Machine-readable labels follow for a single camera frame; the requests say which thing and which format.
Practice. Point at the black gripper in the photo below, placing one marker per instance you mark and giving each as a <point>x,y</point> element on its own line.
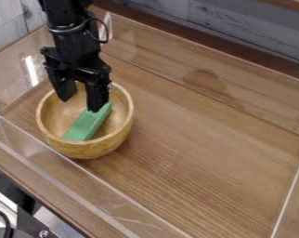
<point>73,60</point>

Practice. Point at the clear acrylic barrier wall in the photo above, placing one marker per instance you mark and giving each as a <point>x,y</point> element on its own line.
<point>208,166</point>

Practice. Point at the green rectangular block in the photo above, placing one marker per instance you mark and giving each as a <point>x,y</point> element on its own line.
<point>86,124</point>

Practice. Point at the black metal table bracket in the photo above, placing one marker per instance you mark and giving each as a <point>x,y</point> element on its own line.
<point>29,227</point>

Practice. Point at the brown wooden bowl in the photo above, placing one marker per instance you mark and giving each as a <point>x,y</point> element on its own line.
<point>55,115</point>

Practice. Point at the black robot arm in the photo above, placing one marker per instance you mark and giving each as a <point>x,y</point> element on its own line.
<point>69,14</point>

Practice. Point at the clear acrylic corner bracket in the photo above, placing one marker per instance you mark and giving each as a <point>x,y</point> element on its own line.
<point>105,29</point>

